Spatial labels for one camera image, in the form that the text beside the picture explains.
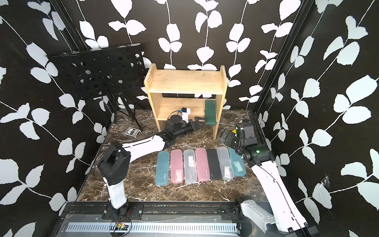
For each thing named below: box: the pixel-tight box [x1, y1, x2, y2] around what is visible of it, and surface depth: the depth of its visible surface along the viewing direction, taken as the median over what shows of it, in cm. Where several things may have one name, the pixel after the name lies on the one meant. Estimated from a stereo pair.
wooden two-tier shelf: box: [143, 63, 228, 140], surface depth 81 cm
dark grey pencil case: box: [206, 148, 223, 181], surface depth 92 cm
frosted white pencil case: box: [216, 146, 235, 180], surface depth 92 cm
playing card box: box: [124, 126, 141, 138], surface depth 106 cm
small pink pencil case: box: [170, 149, 184, 184], surface depth 90 cm
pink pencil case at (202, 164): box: [194, 147, 211, 182], surface depth 92 cm
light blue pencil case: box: [228, 147, 247, 177], surface depth 90 cm
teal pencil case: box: [155, 151, 170, 186], surface depth 89 cm
